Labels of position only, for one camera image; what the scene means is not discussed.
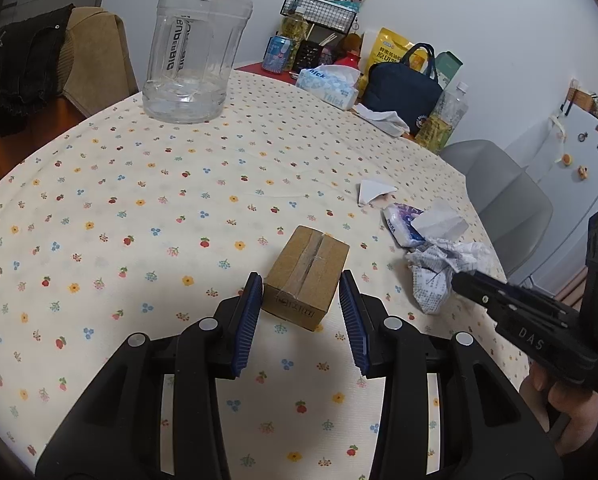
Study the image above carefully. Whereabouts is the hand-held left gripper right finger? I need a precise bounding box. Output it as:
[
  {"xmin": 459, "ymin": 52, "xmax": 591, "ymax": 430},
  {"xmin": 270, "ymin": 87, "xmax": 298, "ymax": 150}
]
[{"xmin": 339, "ymin": 269, "xmax": 565, "ymax": 480}]

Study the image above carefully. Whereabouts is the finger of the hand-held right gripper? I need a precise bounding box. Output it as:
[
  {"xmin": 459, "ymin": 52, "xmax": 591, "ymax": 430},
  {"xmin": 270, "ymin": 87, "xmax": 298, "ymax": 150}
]
[{"xmin": 451, "ymin": 270, "xmax": 583, "ymax": 322}]

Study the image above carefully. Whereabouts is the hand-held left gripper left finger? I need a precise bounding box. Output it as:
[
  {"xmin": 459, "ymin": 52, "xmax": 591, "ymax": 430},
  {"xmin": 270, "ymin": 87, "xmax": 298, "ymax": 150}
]
[{"xmin": 35, "ymin": 271, "xmax": 264, "ymax": 480}]

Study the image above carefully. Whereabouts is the newspaper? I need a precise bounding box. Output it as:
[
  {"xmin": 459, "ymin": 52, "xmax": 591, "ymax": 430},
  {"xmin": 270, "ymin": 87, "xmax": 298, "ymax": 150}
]
[{"xmin": 405, "ymin": 239, "xmax": 492, "ymax": 316}]

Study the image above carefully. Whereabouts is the small cardboard box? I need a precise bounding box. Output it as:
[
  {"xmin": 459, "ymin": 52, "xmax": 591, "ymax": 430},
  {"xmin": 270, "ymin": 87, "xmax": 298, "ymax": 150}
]
[{"xmin": 262, "ymin": 226, "xmax": 351, "ymax": 332}]

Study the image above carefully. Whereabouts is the white torn paper sheet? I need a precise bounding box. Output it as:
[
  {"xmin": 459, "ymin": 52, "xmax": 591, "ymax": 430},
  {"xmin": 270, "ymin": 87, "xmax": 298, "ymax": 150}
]
[{"xmin": 411, "ymin": 204, "xmax": 467, "ymax": 242}]

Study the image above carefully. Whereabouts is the white purple tissue packet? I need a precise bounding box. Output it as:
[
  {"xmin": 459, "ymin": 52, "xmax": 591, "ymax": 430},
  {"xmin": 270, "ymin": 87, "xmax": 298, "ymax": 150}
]
[{"xmin": 383, "ymin": 203, "xmax": 427, "ymax": 248}]

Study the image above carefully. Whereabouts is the person's right hand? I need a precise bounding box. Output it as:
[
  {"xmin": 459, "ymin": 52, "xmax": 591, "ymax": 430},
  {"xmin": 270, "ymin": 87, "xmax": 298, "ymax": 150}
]
[{"xmin": 518, "ymin": 371, "xmax": 598, "ymax": 458}]

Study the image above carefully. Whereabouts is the grey upholstered chair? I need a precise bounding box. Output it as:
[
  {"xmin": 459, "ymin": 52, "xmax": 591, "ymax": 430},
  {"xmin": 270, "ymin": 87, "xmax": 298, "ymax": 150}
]
[{"xmin": 439, "ymin": 139, "xmax": 554, "ymax": 276}]

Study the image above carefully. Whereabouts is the white fridge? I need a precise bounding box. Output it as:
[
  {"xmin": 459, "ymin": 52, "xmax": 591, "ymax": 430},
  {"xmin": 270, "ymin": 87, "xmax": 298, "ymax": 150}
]
[{"xmin": 506, "ymin": 107, "xmax": 598, "ymax": 286}]

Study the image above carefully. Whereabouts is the floral tablecloth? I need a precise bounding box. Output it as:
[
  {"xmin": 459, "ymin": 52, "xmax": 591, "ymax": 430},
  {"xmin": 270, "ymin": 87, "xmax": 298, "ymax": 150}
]
[{"xmin": 0, "ymin": 67, "xmax": 530, "ymax": 480}]

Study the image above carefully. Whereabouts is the plastic bottle with flower tea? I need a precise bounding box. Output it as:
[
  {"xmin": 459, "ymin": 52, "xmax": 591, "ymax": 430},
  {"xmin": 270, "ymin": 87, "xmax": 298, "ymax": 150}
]
[{"xmin": 414, "ymin": 81, "xmax": 469, "ymax": 155}]

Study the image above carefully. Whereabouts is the white crumpled cloth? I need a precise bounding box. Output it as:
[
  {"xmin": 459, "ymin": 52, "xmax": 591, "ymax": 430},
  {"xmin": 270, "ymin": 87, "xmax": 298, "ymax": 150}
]
[{"xmin": 351, "ymin": 103, "xmax": 410, "ymax": 138}]

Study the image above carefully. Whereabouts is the navy lunch bag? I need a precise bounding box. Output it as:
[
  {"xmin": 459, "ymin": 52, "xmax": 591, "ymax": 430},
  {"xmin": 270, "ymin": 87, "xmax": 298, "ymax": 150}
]
[{"xmin": 361, "ymin": 42, "xmax": 445, "ymax": 136}]

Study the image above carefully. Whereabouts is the brown wooden basket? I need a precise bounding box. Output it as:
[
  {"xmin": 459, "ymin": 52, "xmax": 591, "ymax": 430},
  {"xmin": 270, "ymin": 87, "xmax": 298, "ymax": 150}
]
[{"xmin": 566, "ymin": 87, "xmax": 597, "ymax": 111}]

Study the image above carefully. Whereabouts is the tall green box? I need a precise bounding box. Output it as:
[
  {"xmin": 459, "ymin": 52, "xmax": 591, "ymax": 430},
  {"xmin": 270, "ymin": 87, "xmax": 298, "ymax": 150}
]
[{"xmin": 431, "ymin": 51, "xmax": 464, "ymax": 91}]

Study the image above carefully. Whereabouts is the blue white tissue box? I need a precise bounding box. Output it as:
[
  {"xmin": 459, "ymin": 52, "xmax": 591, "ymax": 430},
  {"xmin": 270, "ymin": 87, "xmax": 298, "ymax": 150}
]
[{"xmin": 295, "ymin": 64, "xmax": 362, "ymax": 112}]

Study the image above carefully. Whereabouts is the red mat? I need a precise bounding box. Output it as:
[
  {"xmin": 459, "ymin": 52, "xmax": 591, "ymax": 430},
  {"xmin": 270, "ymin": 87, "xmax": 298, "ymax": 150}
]
[{"xmin": 234, "ymin": 60, "xmax": 300, "ymax": 86}]

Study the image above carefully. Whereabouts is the yellow snack bag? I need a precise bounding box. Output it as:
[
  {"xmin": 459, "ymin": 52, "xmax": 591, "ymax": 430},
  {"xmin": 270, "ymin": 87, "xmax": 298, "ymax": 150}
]
[{"xmin": 361, "ymin": 27, "xmax": 420, "ymax": 91}]

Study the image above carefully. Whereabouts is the blue drink can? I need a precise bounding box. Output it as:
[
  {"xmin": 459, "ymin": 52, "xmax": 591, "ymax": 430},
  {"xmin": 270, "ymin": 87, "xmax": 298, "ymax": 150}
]
[{"xmin": 262, "ymin": 35, "xmax": 294, "ymax": 73}]

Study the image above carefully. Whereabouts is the black pen holder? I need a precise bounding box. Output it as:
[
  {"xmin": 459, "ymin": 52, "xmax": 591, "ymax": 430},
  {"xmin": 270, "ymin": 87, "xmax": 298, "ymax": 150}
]
[{"xmin": 295, "ymin": 39, "xmax": 325, "ymax": 68}]

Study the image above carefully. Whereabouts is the clear plastic water jug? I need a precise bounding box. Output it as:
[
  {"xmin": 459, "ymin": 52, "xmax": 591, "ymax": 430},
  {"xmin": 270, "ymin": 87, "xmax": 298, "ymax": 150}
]
[{"xmin": 143, "ymin": 0, "xmax": 254, "ymax": 123}]

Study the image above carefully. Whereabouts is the yellow oil bottle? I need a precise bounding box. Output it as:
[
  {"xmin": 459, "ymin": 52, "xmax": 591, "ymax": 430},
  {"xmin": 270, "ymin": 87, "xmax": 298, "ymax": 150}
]
[{"xmin": 279, "ymin": 7, "xmax": 310, "ymax": 71}]

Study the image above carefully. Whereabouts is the brown chair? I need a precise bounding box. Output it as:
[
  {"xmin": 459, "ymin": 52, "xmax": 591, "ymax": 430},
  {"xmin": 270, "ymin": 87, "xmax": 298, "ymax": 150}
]
[{"xmin": 61, "ymin": 6, "xmax": 140, "ymax": 118}]

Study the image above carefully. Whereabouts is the black garment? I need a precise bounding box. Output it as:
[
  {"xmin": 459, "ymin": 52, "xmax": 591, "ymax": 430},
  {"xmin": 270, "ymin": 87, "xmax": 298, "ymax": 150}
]
[{"xmin": 0, "ymin": 4, "xmax": 74, "ymax": 136}]

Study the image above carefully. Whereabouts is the black wire basket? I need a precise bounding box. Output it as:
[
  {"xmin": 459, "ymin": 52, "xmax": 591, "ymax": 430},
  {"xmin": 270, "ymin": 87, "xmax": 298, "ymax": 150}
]
[{"xmin": 279, "ymin": 0, "xmax": 361, "ymax": 36}]

